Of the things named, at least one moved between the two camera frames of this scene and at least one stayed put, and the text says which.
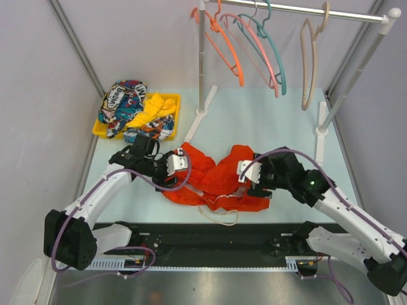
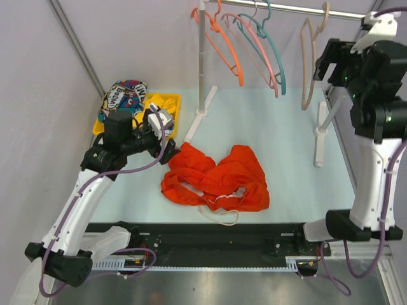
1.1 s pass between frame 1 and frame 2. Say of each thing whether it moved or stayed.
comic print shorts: stayed
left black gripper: moved
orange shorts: stayed
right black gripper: moved
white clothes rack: stayed
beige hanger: stayed
